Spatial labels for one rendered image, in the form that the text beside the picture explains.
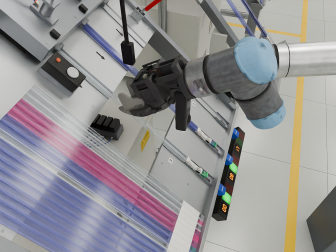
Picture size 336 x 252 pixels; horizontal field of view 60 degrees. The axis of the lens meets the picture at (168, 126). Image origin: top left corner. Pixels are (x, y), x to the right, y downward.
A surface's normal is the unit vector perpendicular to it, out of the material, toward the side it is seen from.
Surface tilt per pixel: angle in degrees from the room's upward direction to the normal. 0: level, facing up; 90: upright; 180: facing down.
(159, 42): 90
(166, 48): 90
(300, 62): 66
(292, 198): 0
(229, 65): 54
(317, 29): 0
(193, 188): 42
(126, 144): 0
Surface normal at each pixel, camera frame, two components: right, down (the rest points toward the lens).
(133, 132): 0.00, -0.65
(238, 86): -0.24, 0.81
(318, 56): -0.10, 0.07
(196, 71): -0.60, -0.11
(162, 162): 0.64, -0.32
